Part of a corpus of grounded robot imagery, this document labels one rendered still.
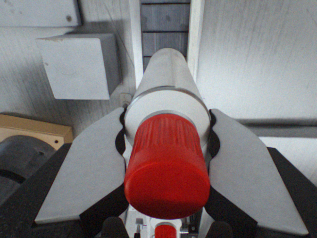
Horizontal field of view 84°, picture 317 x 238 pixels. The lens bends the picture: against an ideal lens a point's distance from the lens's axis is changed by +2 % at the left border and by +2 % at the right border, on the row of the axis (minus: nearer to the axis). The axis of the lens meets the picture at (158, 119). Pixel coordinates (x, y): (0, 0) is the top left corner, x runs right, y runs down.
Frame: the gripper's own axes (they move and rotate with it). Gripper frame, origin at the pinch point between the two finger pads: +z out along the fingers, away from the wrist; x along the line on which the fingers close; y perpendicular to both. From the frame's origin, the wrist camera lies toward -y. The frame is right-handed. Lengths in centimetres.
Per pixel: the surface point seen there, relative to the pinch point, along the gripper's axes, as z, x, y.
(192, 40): 17.5, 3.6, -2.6
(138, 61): 12.8, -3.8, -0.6
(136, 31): 12.8, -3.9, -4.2
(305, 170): 20.9, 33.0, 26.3
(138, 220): 20, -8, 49
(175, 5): 21.0, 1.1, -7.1
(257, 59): 25.9, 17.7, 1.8
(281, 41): 25.9, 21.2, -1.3
